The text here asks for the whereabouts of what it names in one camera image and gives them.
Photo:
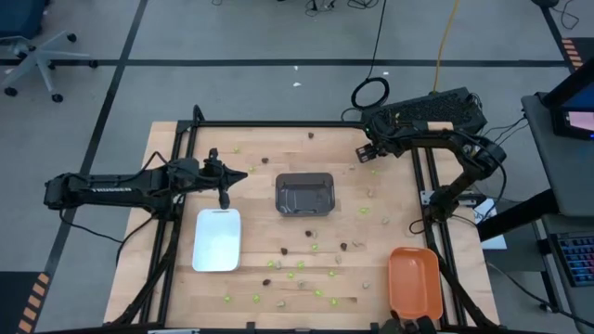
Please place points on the grey desk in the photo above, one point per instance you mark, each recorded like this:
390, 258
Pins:
566, 176

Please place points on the black computer tower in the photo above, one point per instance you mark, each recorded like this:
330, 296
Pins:
431, 106

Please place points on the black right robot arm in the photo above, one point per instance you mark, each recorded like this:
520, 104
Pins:
461, 182

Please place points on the grey office chair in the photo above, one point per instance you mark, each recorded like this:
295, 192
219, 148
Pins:
39, 58

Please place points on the white paper sheet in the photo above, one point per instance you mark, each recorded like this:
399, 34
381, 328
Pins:
486, 214

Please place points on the backlit computer keyboard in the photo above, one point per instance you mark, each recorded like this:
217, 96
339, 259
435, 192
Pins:
577, 257

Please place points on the orange plastic bin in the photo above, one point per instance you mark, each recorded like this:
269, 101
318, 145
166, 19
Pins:
413, 283

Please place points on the black desk leg beam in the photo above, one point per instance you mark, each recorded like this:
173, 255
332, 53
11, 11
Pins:
515, 217

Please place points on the grey translucent plastic bin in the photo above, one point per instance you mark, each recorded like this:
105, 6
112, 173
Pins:
304, 195

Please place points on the white plastic bin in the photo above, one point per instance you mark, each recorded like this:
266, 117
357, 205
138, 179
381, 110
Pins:
216, 241

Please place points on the black computer monitor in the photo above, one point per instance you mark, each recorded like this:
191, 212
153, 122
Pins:
575, 118

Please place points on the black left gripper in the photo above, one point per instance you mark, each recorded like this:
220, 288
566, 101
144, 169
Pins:
217, 175

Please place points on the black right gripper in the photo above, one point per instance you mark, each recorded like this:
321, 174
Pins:
387, 137

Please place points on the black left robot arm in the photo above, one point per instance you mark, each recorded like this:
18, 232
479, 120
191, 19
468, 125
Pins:
116, 189

